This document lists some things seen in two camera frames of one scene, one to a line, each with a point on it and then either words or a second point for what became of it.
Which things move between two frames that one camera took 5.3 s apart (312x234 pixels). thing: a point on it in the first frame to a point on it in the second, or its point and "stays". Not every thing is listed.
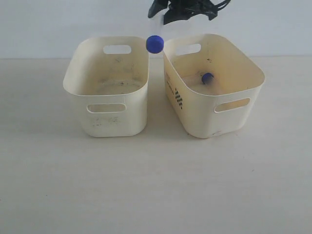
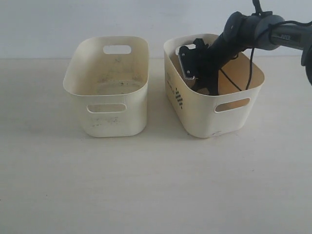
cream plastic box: [110, 75] stays
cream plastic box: [226, 105] stays
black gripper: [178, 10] to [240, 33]
